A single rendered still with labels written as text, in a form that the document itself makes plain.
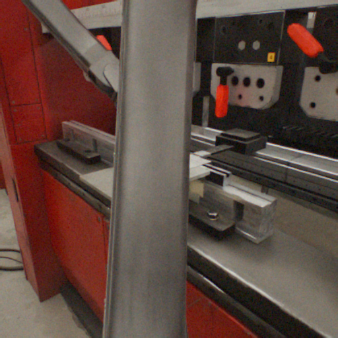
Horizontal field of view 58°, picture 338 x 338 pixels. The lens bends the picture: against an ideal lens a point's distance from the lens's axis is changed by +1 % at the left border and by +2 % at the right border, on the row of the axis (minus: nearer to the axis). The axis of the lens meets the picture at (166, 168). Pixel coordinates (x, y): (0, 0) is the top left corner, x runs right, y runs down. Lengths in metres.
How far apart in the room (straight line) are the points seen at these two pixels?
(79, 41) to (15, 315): 1.53
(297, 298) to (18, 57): 1.29
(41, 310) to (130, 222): 1.69
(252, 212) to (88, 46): 0.48
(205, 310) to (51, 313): 1.21
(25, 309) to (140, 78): 1.77
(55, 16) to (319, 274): 0.71
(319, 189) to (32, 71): 1.19
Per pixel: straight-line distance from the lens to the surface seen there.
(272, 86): 0.60
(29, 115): 1.49
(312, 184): 0.91
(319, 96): 0.56
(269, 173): 0.97
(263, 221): 0.71
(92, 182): 0.71
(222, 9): 0.68
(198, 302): 0.77
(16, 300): 1.99
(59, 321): 1.81
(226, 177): 0.75
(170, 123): 0.22
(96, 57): 0.65
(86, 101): 1.58
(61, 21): 0.68
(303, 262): 0.71
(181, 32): 0.24
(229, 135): 0.97
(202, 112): 0.75
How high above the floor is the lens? 1.28
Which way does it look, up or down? 22 degrees down
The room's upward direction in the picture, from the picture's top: straight up
